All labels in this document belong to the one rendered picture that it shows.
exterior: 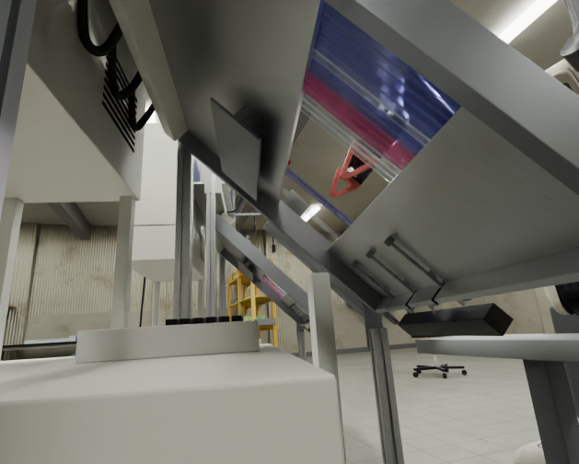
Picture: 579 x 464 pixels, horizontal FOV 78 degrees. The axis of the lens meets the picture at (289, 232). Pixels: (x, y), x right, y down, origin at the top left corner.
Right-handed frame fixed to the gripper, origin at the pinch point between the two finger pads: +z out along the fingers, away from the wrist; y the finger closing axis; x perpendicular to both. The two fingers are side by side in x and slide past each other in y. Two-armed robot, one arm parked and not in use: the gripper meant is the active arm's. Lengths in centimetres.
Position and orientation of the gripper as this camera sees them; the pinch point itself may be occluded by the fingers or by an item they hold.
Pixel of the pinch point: (338, 185)
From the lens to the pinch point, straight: 79.3
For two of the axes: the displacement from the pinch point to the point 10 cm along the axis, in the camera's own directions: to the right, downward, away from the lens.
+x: 7.5, 6.5, -1.0
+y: 1.2, -2.8, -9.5
